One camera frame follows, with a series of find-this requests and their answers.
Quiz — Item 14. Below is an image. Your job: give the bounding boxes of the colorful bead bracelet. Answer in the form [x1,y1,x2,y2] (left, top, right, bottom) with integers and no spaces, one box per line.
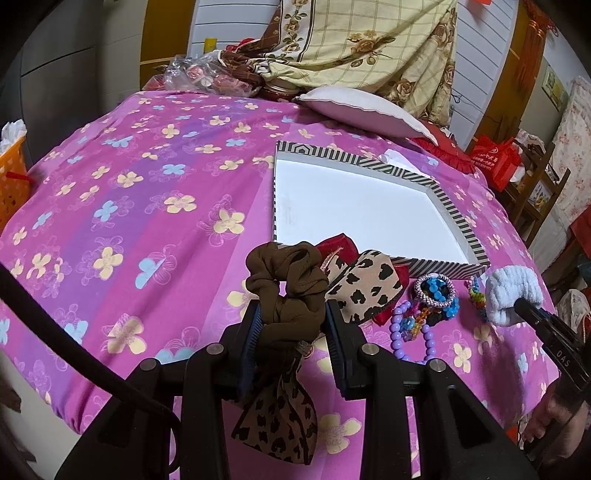
[467,276,490,323]

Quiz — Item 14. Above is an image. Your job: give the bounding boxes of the striped white tray box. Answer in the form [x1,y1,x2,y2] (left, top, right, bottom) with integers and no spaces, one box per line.
[273,141,490,279]

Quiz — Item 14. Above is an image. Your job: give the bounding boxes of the wooden chair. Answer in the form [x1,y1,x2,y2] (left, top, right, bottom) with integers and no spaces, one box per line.
[501,140,571,247]

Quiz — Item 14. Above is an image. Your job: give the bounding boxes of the purple bead bracelet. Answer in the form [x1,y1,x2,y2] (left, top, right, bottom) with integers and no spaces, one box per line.
[389,300,438,365]

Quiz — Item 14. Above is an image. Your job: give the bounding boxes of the yellow floral quilt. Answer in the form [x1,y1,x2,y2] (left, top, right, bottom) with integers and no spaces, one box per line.
[236,0,458,127]

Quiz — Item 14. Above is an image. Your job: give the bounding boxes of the white fluffy scrunchie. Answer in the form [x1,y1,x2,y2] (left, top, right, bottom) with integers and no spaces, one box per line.
[485,265,544,327]

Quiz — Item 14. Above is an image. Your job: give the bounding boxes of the pink floral bedsheet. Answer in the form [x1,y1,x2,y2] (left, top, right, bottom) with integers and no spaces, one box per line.
[1,92,558,479]

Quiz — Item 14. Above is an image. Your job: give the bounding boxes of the person's right hand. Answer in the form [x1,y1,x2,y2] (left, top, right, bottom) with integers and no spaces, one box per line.
[521,382,591,464]

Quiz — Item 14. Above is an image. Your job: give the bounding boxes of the white pink pillow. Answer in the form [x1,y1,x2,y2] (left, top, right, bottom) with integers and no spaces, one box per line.
[295,86,438,145]

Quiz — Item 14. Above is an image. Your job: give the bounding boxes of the clear plastic bag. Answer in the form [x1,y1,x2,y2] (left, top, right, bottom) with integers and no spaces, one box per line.
[142,50,264,98]

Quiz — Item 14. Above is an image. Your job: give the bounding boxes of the red hair bow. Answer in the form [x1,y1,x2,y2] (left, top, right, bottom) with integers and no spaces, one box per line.
[317,234,410,326]

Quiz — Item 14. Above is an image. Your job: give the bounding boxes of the red chinese knot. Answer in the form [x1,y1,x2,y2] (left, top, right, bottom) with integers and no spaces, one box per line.
[517,0,558,89]

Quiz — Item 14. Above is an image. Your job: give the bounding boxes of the red fringed cushion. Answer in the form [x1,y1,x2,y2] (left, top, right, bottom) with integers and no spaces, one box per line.
[414,119,476,174]

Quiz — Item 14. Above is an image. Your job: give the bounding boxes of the brown leopard bow scrunchie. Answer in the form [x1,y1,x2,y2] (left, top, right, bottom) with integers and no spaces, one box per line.
[231,241,409,465]

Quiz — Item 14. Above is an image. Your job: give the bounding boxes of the red gift bag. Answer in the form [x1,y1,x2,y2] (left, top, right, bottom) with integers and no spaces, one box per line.
[470,135,522,192]

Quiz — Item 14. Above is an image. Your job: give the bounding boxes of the blue beaded hair tie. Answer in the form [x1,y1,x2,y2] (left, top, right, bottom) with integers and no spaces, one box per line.
[411,272,461,319]

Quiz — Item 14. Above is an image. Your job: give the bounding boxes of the black cable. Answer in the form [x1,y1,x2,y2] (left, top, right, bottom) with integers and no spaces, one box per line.
[0,262,184,476]

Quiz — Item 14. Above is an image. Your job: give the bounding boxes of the orange plastic basket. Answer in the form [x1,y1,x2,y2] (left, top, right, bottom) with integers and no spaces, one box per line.
[0,136,34,229]

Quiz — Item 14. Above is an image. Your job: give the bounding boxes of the white folded paper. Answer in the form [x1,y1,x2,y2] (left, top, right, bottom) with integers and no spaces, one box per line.
[379,149,423,175]

